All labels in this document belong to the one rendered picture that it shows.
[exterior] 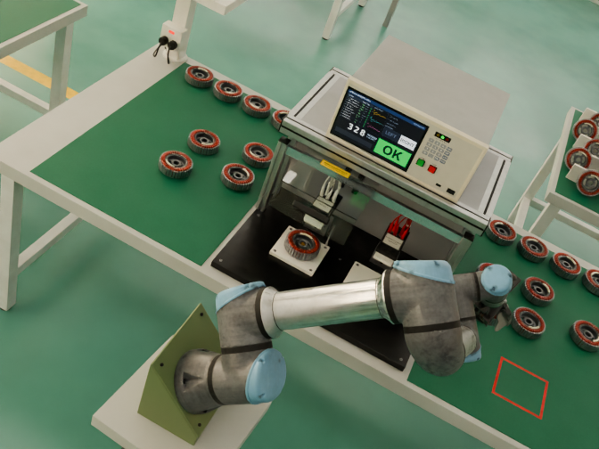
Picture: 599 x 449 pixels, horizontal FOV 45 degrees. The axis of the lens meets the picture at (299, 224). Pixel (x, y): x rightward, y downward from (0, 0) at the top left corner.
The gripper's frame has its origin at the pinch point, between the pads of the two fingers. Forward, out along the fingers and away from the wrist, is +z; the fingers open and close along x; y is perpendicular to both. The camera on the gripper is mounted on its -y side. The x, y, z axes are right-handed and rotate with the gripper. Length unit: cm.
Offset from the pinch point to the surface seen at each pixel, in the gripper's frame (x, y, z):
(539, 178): -44, -115, 159
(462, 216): -22.2, -12.4, -12.2
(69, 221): -145, 73, 38
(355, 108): -63, -12, -30
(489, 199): -21.5, -24.7, -4.4
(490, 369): 10.7, 10.8, 14.2
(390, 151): -49, -11, -21
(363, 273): -36.3, 16.3, 6.7
